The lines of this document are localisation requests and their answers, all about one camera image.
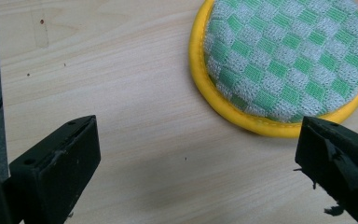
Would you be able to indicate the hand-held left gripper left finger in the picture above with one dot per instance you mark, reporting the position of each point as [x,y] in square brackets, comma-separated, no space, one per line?
[52,168]

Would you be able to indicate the round green checkered scrubbing pad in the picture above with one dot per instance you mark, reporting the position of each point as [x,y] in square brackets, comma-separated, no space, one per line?
[279,62]

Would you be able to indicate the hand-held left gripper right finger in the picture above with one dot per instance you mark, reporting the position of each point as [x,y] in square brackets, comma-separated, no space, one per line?
[338,161]

